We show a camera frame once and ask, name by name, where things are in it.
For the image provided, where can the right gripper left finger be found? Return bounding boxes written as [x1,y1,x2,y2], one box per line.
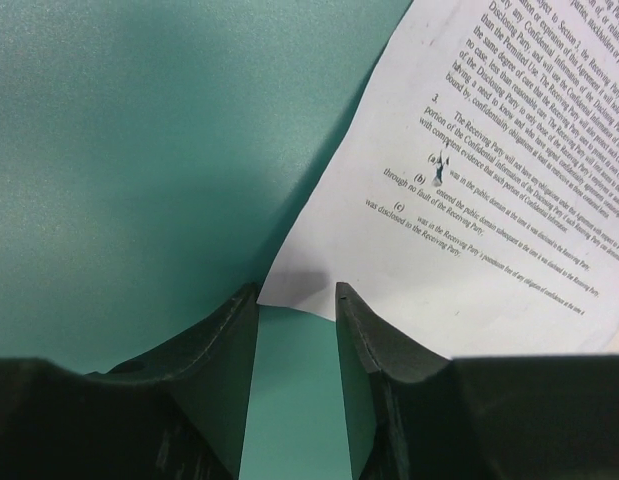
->
[0,284,259,479]

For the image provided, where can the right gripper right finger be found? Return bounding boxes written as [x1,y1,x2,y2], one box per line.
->
[335,282,619,479]

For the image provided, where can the printed white paper sheets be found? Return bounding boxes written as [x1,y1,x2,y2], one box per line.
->
[259,1,619,357]

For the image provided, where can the teal file folder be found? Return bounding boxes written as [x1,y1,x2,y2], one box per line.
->
[0,1,408,479]

